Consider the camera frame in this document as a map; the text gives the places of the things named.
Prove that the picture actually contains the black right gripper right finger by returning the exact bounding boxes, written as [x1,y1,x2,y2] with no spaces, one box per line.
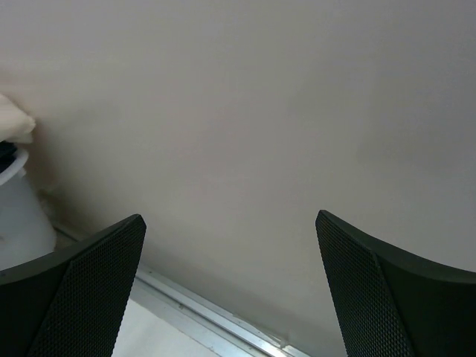
[315,210,475,356]

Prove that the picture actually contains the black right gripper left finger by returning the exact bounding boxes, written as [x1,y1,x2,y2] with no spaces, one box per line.
[1,214,147,356]

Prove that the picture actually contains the beige drawstring trousers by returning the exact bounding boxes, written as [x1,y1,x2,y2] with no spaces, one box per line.
[0,94,36,144]

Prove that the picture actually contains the white plastic laundry basket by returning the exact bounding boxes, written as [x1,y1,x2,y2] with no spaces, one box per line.
[0,141,57,270]

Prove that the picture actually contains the aluminium table edge rail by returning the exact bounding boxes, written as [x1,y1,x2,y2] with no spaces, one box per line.
[55,222,321,357]

